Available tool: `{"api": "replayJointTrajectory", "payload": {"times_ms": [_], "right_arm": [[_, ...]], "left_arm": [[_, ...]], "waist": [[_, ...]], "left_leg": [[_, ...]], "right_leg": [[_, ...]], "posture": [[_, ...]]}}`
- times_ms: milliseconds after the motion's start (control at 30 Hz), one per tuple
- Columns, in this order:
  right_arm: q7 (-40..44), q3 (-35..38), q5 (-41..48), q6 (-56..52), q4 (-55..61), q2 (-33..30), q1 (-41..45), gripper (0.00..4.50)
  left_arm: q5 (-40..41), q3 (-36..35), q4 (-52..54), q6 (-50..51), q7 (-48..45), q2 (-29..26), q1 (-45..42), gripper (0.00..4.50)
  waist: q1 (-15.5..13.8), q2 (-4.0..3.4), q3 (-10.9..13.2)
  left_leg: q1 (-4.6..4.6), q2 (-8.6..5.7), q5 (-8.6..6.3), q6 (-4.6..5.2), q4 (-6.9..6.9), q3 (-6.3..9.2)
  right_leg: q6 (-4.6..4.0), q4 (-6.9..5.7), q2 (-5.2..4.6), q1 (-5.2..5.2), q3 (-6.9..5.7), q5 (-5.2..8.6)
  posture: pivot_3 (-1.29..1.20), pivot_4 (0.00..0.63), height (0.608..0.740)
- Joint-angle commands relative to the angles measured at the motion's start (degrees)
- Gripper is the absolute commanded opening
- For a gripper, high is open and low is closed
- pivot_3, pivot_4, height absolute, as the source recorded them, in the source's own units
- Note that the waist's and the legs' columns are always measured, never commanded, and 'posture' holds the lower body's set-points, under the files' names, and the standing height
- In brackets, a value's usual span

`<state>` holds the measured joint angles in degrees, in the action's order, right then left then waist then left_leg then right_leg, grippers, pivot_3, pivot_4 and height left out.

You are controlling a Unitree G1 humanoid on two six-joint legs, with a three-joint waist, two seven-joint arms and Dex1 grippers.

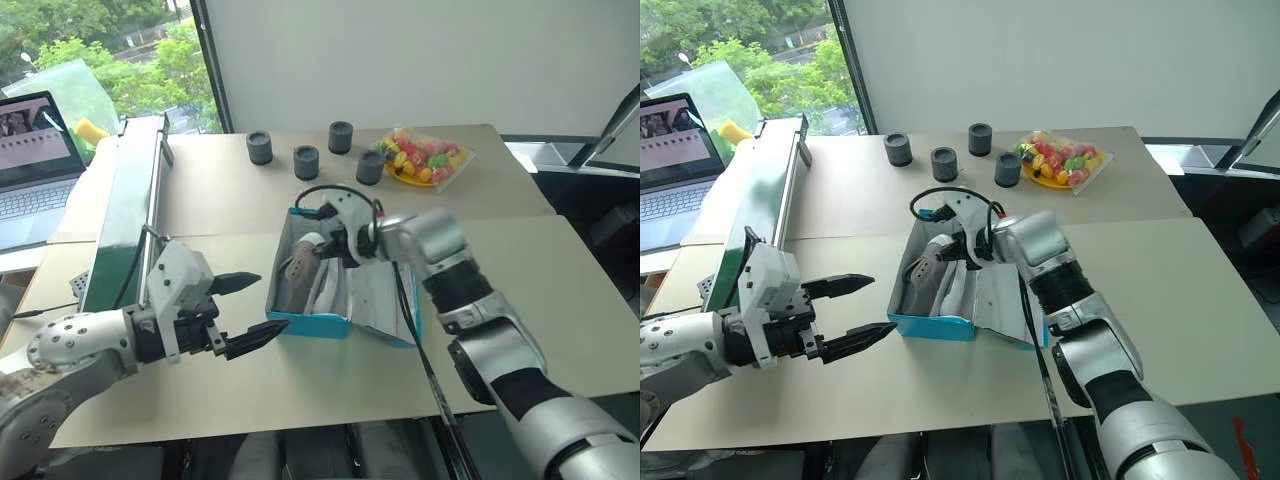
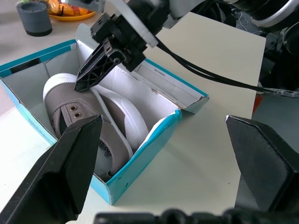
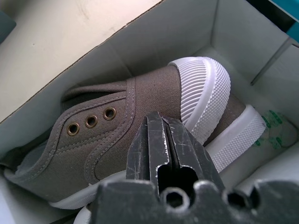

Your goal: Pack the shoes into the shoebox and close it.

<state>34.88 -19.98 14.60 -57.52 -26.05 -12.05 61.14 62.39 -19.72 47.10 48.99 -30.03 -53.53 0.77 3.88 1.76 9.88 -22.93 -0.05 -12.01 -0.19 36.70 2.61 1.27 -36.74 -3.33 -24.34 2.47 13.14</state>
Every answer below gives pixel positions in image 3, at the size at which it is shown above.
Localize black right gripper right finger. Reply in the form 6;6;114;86
163;118;225;188

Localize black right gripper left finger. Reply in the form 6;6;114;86
125;111;174;182

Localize blue cardboard box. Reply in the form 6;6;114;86
0;0;299;224

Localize green conveyor belt unit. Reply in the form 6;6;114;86
0;11;17;46

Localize white green-printed desiccant packet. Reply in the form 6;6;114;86
253;109;297;150

